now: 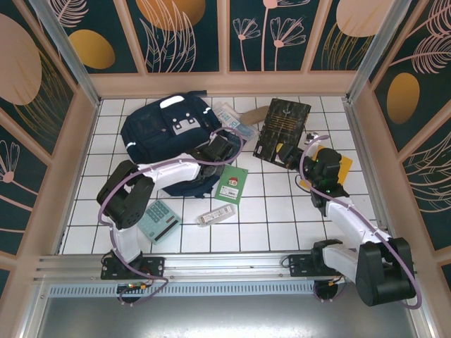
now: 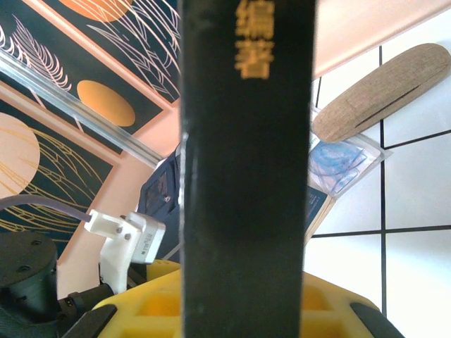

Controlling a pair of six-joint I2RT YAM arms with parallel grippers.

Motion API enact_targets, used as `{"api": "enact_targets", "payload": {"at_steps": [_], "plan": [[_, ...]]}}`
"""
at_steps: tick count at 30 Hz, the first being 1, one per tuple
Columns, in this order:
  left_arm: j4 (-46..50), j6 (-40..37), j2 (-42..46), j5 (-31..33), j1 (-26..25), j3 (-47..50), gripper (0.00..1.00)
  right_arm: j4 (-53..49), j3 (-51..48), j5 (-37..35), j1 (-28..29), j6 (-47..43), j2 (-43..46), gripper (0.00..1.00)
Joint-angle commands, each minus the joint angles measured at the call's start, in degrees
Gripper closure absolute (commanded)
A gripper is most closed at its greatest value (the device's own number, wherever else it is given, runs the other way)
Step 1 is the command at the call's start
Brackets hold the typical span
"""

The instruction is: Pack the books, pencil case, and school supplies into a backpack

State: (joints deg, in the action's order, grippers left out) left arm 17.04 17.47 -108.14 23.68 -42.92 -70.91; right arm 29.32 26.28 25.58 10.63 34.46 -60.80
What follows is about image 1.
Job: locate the black book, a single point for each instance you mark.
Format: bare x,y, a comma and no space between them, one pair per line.
285,123

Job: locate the small circuit board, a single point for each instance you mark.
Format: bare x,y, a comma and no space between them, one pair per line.
334,281
135,287

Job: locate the yellow notebook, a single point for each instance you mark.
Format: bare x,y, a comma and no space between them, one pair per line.
345,167

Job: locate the tan pencil case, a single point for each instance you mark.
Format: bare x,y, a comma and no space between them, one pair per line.
253,115

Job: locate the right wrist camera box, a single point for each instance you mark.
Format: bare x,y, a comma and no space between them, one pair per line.
311,136

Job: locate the green notebook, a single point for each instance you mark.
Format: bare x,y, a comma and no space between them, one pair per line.
230,184

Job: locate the aluminium frame post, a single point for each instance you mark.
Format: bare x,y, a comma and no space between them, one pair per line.
373,53
70,60

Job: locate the teal calculator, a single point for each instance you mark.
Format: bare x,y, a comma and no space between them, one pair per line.
158,222

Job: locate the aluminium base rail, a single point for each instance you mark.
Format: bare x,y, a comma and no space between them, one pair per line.
229,264

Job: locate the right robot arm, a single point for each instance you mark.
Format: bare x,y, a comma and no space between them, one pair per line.
352,222

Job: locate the clear pen pack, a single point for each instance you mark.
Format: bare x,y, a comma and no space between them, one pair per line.
232,121

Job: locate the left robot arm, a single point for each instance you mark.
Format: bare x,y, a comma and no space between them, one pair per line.
169,172

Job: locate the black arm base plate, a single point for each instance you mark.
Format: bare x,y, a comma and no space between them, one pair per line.
299,265
155,264

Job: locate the navy blue backpack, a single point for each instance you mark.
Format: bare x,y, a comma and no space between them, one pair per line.
158,130

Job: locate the aluminium side rail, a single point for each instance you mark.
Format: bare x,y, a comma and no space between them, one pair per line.
357,135

